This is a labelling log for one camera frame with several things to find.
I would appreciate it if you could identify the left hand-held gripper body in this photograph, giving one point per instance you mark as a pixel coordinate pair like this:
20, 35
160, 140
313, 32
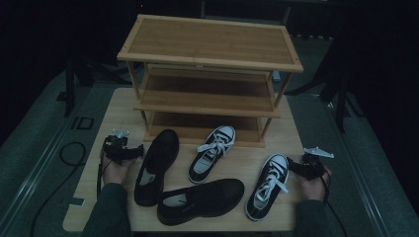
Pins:
115, 149

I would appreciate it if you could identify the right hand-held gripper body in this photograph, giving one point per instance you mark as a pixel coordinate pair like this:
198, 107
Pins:
313, 166

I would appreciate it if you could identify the black white canvas sneaker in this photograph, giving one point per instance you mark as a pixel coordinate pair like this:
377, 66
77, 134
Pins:
226, 132
278, 162

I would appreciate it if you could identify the black leather shoe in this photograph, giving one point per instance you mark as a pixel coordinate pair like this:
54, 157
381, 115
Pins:
214, 194
161, 148

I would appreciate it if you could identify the wooden shoe rack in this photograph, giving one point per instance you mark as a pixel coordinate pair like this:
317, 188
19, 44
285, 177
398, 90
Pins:
210, 42

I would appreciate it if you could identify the person's right hand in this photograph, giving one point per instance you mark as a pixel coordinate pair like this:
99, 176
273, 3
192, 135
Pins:
313, 190

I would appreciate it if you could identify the person's left hand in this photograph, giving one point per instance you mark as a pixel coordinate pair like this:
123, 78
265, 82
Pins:
115, 174

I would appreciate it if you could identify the black metal stand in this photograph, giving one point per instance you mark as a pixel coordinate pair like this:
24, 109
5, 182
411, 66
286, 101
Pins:
341, 108
69, 92

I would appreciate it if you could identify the grey tape piece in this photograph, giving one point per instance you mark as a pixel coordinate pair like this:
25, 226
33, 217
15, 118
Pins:
76, 201

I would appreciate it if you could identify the small white object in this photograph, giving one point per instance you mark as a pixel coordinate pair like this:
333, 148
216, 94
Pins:
276, 76

